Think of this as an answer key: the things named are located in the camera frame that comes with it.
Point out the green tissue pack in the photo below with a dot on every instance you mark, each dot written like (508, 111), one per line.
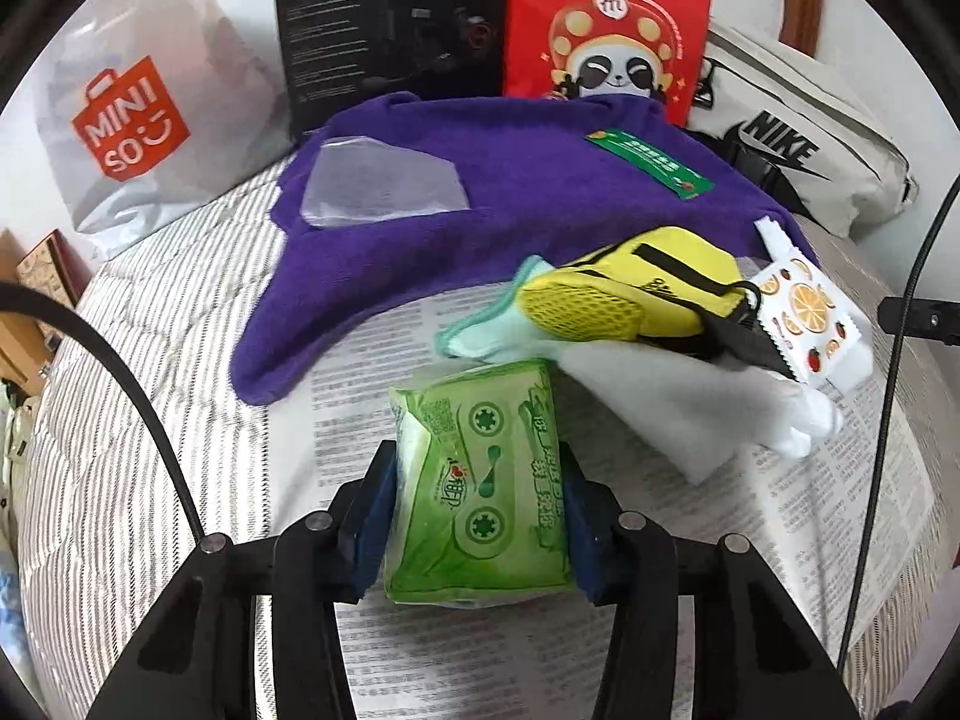
(480, 487)

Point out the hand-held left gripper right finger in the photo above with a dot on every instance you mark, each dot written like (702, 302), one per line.
(581, 540)

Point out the yellow mesh pouch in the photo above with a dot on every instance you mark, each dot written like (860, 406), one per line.
(637, 292)

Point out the brown cardboard box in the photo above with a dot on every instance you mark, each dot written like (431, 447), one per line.
(41, 274)

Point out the black cardboard box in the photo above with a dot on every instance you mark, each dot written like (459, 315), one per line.
(390, 22)

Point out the beige bag with black logo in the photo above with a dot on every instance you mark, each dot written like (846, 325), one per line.
(810, 142)

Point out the orange print wipe packet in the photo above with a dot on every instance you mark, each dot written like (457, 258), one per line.
(806, 315)

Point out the newspaper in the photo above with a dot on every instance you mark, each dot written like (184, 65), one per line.
(675, 532)

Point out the red panda paper bag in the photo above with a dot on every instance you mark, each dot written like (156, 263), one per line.
(607, 22)

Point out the clear plastic bag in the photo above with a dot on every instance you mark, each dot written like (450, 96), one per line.
(375, 180)

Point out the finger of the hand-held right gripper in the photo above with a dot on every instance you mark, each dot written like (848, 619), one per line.
(919, 319)

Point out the purple towel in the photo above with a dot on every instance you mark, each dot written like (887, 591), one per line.
(510, 232)

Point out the green sachet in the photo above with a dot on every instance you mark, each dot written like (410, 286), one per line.
(649, 161)

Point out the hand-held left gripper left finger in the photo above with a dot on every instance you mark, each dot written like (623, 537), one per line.
(373, 532)

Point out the white shopping bag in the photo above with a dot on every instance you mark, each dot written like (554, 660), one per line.
(142, 105)

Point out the mint green cloth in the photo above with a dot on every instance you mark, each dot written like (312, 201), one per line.
(480, 334)

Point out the white glove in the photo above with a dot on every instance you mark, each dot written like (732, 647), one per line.
(802, 420)

